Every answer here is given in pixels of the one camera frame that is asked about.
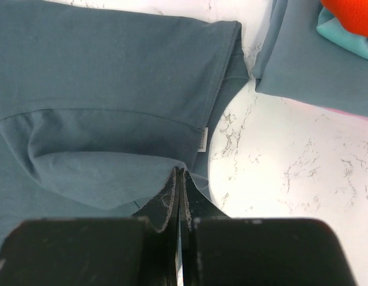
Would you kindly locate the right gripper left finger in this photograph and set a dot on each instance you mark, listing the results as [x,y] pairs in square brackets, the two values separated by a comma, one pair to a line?
[136,250]

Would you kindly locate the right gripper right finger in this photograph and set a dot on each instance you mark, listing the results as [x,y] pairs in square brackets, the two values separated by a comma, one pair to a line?
[220,250]

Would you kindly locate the dark blue-grey t-shirt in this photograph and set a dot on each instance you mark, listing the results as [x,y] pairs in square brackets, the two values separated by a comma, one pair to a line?
[98,106]

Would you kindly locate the folded grey-blue t-shirt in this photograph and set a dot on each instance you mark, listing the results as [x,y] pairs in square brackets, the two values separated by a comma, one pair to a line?
[296,62]

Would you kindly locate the folded teal t-shirt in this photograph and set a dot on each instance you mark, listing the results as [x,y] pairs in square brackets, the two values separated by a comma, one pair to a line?
[330,28]

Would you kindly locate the folded orange t-shirt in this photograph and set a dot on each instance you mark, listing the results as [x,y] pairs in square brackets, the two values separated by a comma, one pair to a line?
[352,14]

